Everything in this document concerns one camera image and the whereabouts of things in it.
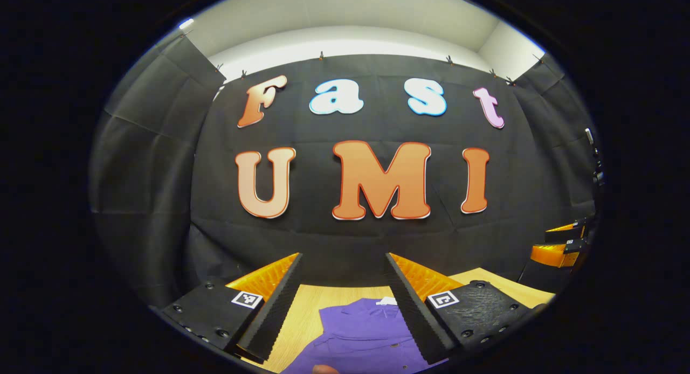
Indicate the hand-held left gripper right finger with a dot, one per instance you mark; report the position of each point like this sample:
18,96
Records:
409,309

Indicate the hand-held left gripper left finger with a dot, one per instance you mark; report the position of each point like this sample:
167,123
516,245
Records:
275,309

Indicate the purple button shirt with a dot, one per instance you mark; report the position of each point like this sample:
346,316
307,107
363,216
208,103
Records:
356,336

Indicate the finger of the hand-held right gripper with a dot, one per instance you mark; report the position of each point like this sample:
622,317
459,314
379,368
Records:
555,254
566,235

